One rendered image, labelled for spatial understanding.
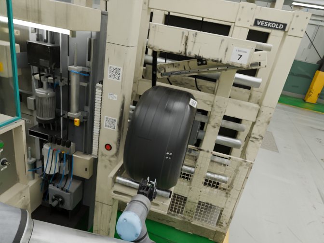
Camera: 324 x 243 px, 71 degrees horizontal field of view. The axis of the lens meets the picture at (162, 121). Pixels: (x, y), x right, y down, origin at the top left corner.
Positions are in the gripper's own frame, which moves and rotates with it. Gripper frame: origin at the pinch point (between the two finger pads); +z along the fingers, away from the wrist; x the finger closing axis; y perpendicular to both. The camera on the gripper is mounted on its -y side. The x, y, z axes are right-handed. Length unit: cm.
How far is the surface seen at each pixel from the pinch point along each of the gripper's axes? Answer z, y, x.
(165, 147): -3.8, 22.8, -3.3
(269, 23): 64, 96, -43
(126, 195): 13.0, -20.5, 15.2
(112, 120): 15.5, 22.7, 31.9
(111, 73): 12, 49, 35
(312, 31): 901, 264, -346
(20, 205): -15, -25, 63
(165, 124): 0.0, 32.8, -0.5
